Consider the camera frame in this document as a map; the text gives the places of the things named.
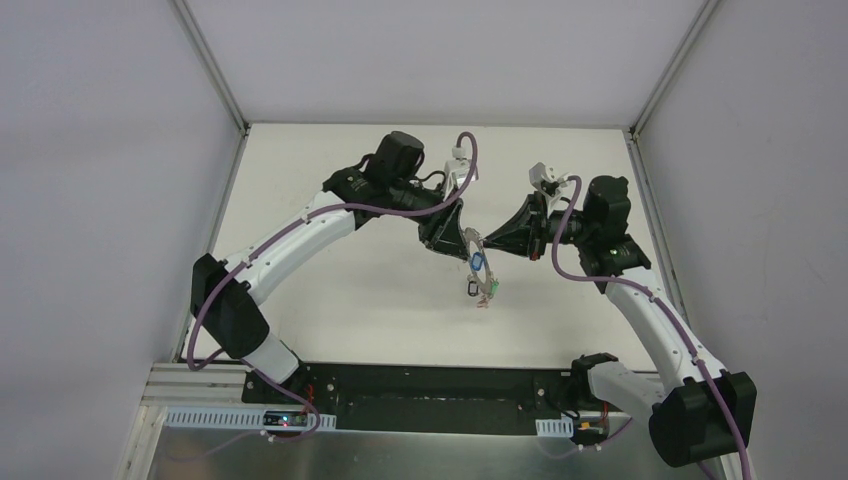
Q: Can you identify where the blue key tag with key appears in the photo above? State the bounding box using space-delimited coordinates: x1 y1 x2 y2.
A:
469 252 485 271

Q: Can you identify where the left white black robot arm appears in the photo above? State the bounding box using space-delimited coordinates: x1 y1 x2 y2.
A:
185 131 479 405

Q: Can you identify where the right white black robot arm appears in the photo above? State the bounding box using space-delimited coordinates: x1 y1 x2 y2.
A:
483 175 757 479

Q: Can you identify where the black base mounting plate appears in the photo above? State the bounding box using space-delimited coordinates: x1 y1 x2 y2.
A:
241 363 619 444

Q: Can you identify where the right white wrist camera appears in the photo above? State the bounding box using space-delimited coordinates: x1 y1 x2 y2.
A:
528 162 571 217

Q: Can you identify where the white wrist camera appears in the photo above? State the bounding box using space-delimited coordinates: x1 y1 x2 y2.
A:
528 162 571 217
441 146 479 200

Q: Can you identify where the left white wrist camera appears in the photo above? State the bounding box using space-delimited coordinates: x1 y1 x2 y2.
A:
441 146 479 200

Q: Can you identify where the right white cable duct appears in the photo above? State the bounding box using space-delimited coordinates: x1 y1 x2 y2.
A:
535 416 574 439

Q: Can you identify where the white cable duct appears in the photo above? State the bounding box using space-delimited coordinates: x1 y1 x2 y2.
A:
164 407 337 432
535 416 574 439

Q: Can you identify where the left white cable duct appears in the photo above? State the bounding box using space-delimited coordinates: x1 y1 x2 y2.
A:
164 407 337 432

